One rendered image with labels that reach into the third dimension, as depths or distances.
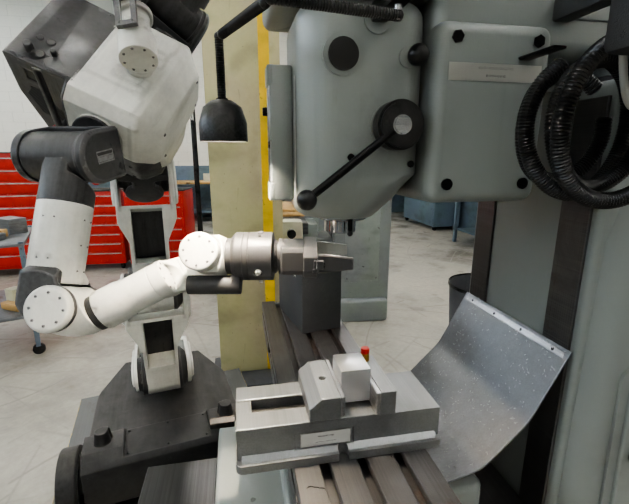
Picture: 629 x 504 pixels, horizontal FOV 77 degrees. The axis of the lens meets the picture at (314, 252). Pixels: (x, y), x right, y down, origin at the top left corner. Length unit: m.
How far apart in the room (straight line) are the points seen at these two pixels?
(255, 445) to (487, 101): 0.64
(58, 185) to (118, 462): 0.82
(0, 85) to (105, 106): 9.93
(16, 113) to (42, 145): 9.80
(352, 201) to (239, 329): 2.07
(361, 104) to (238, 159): 1.83
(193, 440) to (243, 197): 1.47
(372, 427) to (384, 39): 0.60
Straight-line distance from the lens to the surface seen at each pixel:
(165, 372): 1.46
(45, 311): 0.78
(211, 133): 0.61
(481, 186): 0.68
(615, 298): 0.81
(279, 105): 0.67
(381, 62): 0.64
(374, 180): 0.62
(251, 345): 2.68
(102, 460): 1.37
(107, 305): 0.76
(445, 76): 0.65
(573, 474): 0.95
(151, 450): 1.36
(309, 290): 1.10
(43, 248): 0.81
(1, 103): 10.78
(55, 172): 0.83
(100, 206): 5.54
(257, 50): 2.47
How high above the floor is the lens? 1.41
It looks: 14 degrees down
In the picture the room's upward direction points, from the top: straight up
